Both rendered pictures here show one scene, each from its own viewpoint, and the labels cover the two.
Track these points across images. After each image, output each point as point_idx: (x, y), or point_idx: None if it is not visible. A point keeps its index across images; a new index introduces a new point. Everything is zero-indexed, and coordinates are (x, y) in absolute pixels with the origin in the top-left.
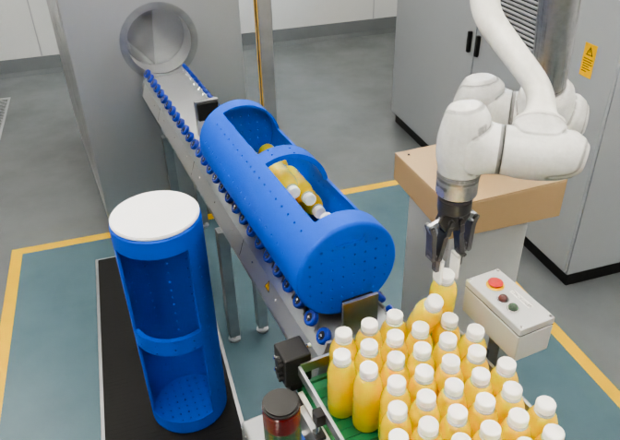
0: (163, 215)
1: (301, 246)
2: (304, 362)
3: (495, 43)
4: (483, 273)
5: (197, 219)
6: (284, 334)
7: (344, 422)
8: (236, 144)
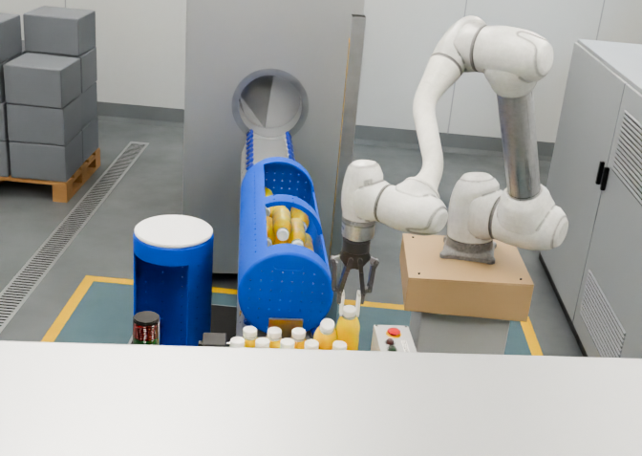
0: (180, 232)
1: (249, 262)
2: None
3: (417, 127)
4: None
5: (205, 242)
6: None
7: None
8: (256, 188)
